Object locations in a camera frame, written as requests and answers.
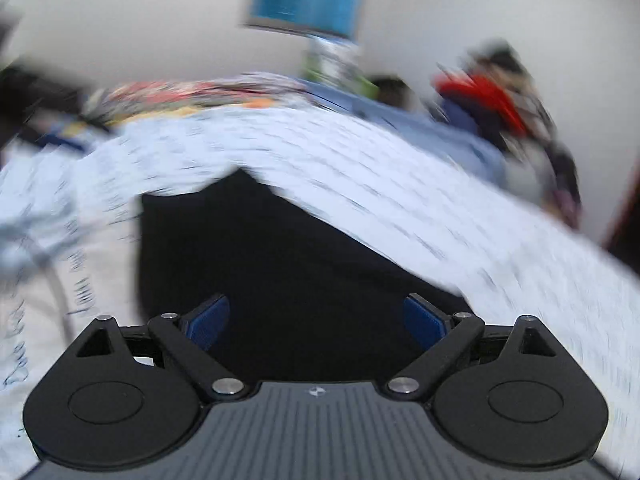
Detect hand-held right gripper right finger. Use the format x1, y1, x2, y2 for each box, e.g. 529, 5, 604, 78
384, 294, 557, 402

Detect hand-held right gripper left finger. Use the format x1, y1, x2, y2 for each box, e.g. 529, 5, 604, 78
74, 294, 249, 402

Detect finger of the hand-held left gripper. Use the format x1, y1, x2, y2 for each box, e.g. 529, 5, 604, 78
37, 110, 118, 156

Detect black pants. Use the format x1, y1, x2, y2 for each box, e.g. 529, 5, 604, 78
135, 167, 476, 386

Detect light blue blanket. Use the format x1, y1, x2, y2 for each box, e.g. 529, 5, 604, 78
300, 80, 506, 186

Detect brown bag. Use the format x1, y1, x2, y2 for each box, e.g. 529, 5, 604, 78
372, 76, 416, 111

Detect pile of clothes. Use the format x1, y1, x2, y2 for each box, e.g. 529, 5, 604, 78
430, 42, 583, 231

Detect blue window curtain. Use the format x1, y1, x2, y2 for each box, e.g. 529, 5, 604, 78
245, 0, 373, 41

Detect grey cable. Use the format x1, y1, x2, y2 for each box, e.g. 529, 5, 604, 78
0, 220, 76, 343

